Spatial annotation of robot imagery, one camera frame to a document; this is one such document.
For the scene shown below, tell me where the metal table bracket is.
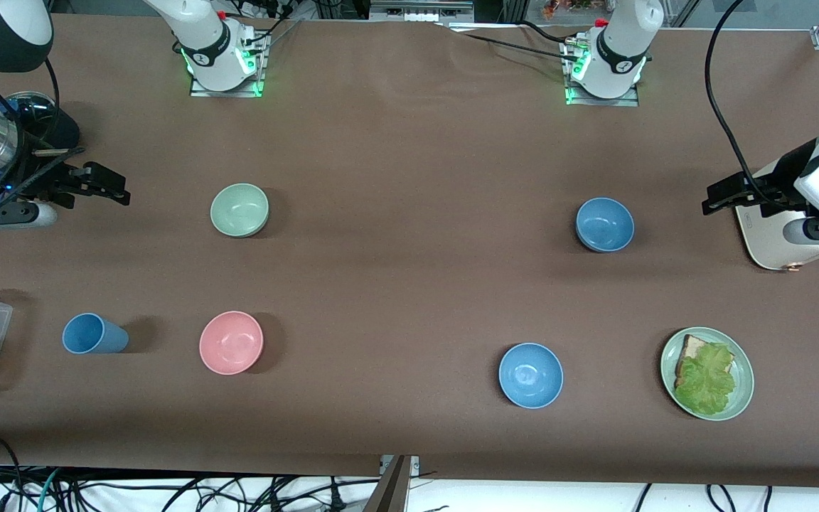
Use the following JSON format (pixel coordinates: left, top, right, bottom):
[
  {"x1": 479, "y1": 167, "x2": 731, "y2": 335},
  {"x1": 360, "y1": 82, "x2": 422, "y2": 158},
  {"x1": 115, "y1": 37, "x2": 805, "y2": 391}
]
[{"x1": 363, "y1": 455, "x2": 421, "y2": 512}]

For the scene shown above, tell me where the pale green bowl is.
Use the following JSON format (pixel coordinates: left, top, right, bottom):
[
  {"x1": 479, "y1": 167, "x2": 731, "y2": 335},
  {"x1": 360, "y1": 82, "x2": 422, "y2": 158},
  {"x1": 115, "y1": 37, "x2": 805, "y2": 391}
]
[{"x1": 210, "y1": 183, "x2": 269, "y2": 238}]

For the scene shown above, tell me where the brown table cloth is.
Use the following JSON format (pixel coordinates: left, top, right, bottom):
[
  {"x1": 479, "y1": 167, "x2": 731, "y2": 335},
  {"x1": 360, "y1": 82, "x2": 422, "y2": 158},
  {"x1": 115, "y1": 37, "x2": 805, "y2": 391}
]
[{"x1": 0, "y1": 13, "x2": 819, "y2": 490}]

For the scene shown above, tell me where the bread slice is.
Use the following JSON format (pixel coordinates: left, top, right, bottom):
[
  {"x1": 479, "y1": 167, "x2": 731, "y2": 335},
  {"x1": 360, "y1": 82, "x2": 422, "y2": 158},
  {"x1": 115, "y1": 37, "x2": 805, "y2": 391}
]
[{"x1": 675, "y1": 334, "x2": 736, "y2": 388}]

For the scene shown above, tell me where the teal cable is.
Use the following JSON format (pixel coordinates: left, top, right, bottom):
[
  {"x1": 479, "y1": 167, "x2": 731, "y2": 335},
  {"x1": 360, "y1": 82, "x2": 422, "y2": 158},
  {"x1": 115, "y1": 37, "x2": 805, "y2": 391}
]
[{"x1": 36, "y1": 468, "x2": 63, "y2": 512}]

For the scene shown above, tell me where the blue plastic cup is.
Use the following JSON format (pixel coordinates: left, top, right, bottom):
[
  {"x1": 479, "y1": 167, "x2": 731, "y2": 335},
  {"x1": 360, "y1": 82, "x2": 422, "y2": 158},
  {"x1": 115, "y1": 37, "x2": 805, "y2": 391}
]
[{"x1": 62, "y1": 313, "x2": 129, "y2": 355}]

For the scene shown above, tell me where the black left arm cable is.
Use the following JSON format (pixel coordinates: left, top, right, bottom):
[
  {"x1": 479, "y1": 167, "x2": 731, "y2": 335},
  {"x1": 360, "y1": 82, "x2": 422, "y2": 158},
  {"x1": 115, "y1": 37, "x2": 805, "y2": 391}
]
[{"x1": 705, "y1": 0, "x2": 783, "y2": 210}]

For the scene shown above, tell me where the black pot with glass lid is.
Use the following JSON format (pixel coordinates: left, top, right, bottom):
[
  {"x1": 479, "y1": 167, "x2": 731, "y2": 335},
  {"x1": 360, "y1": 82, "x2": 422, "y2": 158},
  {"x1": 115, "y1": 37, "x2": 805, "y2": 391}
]
[{"x1": 6, "y1": 91, "x2": 81, "y2": 151}]

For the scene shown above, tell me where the cream white toaster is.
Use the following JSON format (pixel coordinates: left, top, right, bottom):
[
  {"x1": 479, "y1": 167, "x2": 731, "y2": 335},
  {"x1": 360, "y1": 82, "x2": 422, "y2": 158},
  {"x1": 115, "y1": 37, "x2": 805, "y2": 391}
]
[{"x1": 734, "y1": 153, "x2": 819, "y2": 272}]

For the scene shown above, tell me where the pink bowl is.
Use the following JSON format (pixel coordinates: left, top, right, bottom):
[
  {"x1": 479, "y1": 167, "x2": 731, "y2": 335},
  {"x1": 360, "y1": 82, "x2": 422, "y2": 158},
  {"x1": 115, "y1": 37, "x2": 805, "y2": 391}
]
[{"x1": 199, "y1": 311, "x2": 264, "y2": 375}]

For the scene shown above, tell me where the green lettuce leaf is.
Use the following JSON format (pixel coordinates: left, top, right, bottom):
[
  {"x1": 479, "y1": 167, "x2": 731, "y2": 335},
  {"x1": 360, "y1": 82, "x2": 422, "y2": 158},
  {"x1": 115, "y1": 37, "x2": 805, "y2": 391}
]
[{"x1": 674, "y1": 343, "x2": 737, "y2": 417}]

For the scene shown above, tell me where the blue bowl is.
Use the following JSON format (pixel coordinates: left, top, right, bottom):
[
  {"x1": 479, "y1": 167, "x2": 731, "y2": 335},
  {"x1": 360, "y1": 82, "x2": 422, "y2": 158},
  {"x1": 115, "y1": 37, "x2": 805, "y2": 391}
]
[
  {"x1": 576, "y1": 198, "x2": 635, "y2": 253},
  {"x1": 498, "y1": 343, "x2": 564, "y2": 410}
]

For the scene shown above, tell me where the pale green plate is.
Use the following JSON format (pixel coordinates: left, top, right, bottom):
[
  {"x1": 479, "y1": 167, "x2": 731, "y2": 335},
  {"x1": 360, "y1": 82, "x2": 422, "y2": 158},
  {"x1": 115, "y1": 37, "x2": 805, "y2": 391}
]
[{"x1": 660, "y1": 327, "x2": 755, "y2": 422}]

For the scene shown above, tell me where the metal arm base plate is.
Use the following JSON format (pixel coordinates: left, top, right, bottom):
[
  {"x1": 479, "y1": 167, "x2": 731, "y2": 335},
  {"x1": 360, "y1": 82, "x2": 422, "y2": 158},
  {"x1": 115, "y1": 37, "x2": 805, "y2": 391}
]
[
  {"x1": 564, "y1": 43, "x2": 640, "y2": 107},
  {"x1": 191, "y1": 43, "x2": 266, "y2": 98}
]

